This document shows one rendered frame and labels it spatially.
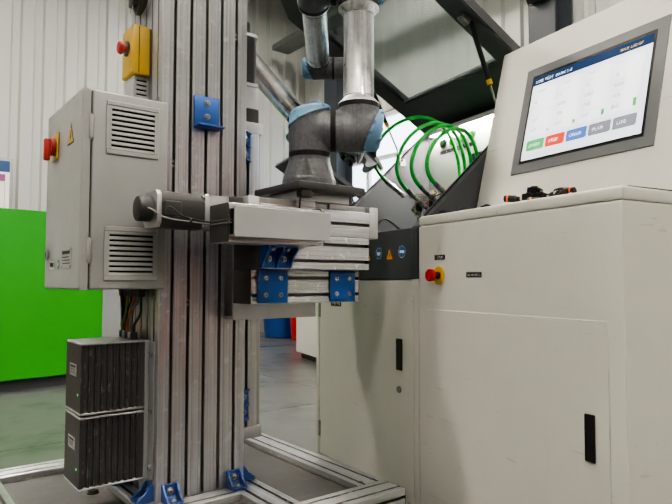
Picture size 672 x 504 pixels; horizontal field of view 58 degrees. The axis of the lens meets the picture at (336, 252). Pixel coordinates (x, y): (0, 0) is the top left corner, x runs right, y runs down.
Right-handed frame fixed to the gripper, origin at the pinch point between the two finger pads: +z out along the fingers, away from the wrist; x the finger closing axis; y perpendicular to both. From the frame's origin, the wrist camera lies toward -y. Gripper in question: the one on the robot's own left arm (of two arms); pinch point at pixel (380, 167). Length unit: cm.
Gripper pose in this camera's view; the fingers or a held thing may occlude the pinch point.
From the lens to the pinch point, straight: 227.0
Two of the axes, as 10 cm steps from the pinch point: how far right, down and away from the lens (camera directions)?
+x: 1.7, -2.6, -9.5
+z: 7.1, 7.0, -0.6
